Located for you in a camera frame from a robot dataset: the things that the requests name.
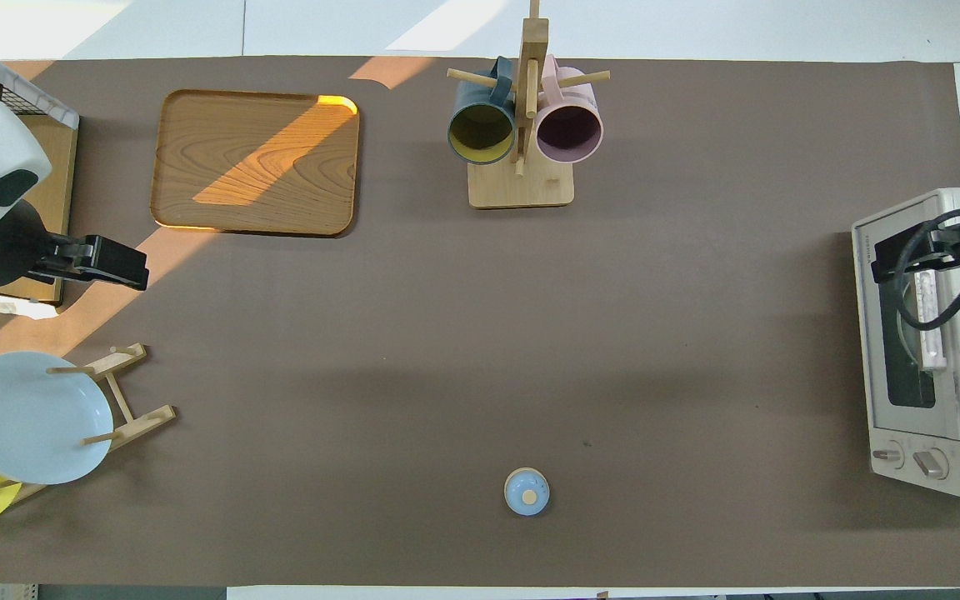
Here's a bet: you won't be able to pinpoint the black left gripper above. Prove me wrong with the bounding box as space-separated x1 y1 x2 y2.
28 234 150 292

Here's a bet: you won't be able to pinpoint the glass oven door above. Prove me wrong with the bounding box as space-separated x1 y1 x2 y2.
852 190 960 443

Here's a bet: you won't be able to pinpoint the wooden plate rack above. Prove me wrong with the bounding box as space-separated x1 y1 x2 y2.
0 342 178 506

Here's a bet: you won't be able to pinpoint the wooden serving tray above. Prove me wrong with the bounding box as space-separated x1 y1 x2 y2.
150 89 361 238

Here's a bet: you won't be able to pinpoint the light blue plate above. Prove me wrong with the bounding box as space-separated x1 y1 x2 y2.
0 351 113 486

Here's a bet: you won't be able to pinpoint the pink mug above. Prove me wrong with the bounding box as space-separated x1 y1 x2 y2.
534 55 605 165

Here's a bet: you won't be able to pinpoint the brown table mat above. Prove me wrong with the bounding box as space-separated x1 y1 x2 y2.
0 56 960 589

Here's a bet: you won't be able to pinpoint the dark teal mug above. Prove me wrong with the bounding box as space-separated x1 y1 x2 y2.
447 57 518 166

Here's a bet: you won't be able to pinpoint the wooden mug tree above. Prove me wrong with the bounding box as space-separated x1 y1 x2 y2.
447 0 612 209

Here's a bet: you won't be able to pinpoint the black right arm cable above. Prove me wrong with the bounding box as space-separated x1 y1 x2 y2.
895 207 960 332

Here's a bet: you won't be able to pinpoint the black wire basket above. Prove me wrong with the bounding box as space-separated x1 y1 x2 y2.
0 33 81 323

